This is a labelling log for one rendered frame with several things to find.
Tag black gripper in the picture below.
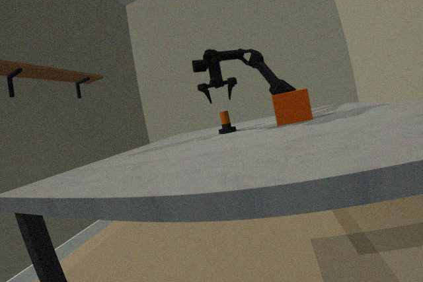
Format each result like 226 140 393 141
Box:
198 69 237 103

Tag orange knob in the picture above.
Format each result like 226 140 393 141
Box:
220 111 230 125

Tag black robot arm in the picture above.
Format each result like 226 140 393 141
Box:
192 48 296 95

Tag dark grey round pedestal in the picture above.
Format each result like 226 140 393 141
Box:
219 123 236 134

